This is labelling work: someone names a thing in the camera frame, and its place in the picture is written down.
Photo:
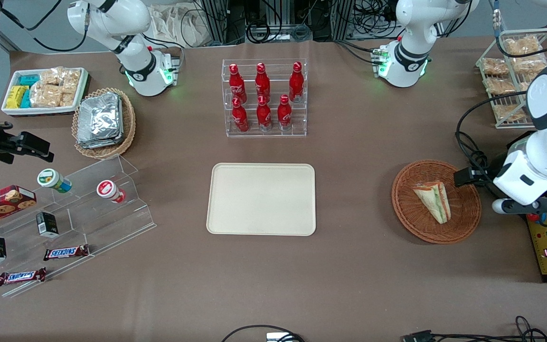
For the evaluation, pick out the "teal snack pack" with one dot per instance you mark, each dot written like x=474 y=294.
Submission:
x=29 y=80
x=26 y=99

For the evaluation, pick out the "oval wicker basket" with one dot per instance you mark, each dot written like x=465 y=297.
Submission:
x=128 y=123

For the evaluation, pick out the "clear acrylic stepped stand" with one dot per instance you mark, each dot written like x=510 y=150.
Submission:
x=112 y=228

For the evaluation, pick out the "clear acrylic bottle rack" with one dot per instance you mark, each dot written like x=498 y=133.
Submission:
x=297 y=128

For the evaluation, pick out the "cream plastic tray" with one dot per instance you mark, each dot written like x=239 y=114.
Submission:
x=261 y=199

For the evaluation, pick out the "red cola bottle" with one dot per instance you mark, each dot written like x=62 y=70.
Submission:
x=262 y=83
x=236 y=85
x=264 y=116
x=240 y=118
x=284 y=114
x=296 y=83

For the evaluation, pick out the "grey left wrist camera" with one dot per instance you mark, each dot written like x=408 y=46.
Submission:
x=504 y=206

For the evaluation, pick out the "yellow snack pack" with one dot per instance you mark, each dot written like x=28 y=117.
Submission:
x=14 y=96

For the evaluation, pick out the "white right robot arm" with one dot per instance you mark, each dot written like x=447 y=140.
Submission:
x=112 y=21

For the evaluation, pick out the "clear bagged pastry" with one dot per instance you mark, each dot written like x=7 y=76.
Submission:
x=499 y=86
x=530 y=65
x=494 y=66
x=508 y=113
x=522 y=45
x=524 y=86

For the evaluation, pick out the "beige cloth bag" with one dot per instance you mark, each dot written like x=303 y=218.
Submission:
x=178 y=23

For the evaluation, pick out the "white rectangular snack tray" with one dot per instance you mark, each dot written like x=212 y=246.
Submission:
x=41 y=111

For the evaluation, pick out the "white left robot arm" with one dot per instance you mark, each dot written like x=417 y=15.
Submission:
x=409 y=52

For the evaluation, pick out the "triangle sandwich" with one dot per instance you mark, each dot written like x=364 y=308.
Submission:
x=432 y=202

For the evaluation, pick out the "red lid cup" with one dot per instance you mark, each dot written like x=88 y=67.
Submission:
x=108 y=190

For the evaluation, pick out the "clear rice cracker bag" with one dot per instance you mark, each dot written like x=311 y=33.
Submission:
x=68 y=99
x=51 y=76
x=71 y=80
x=45 y=96

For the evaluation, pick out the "silver foil pack stack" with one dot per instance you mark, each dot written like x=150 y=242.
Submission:
x=100 y=118

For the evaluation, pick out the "round brown wicker basket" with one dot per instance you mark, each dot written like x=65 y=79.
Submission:
x=411 y=213

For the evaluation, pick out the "green lid cup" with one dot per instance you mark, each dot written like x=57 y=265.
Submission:
x=51 y=179

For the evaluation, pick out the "brown snickers bar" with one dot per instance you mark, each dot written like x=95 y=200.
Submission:
x=67 y=252
x=21 y=277

